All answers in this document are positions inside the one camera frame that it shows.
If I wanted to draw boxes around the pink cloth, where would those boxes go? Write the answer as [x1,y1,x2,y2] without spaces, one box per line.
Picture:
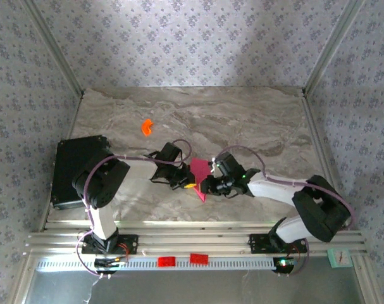
[190,157,213,203]

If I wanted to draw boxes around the small teal square clock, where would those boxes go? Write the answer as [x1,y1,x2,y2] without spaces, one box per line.
[327,248,352,269]

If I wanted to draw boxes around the orange plastic piece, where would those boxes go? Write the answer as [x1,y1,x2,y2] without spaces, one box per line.
[141,118,155,137]

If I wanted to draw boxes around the red tape piece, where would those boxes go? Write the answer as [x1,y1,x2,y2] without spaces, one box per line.
[157,255,177,268]
[189,253,209,265]

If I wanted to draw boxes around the right controller circuit board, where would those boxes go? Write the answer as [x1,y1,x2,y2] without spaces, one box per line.
[273,256,299,275]

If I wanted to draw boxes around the controller circuit board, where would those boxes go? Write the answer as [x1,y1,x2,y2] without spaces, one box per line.
[273,256,299,275]
[94,258,129,275]

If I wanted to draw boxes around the shiny metal panel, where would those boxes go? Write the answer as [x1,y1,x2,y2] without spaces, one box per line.
[22,269,365,304]

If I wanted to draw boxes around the black flat case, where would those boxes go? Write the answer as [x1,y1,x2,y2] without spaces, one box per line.
[51,135,112,210]

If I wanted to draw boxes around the left controller circuit board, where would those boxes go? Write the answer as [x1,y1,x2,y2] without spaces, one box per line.
[94,258,129,275]

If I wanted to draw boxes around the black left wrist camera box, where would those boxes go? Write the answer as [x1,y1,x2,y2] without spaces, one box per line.
[159,142,183,163]

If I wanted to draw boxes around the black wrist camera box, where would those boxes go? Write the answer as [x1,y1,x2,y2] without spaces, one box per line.
[211,152,244,177]
[159,142,183,163]

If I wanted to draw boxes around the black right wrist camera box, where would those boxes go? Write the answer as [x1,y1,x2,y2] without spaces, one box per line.
[211,152,244,177]

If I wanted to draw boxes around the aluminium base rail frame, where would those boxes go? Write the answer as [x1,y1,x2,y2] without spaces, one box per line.
[23,220,368,258]

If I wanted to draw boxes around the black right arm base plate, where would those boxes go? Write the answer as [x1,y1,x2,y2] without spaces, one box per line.
[249,233,308,255]

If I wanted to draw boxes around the grey slotted cable duct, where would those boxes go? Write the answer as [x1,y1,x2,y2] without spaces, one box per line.
[36,256,278,272]

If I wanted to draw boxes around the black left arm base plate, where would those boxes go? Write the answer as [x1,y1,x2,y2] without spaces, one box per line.
[80,233,139,255]

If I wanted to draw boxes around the aluminium table side rail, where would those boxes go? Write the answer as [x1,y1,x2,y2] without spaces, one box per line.
[39,91,85,232]
[300,90,350,231]

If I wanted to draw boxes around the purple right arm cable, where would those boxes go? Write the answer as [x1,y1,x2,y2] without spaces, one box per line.
[215,144,357,276]

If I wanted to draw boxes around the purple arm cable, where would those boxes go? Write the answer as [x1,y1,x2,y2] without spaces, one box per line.
[76,138,192,278]
[215,144,357,276]

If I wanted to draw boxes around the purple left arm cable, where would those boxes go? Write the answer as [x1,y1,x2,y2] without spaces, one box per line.
[76,138,192,278]

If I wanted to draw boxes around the aluminium corner post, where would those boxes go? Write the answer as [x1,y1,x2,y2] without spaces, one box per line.
[302,0,366,96]
[20,0,85,99]

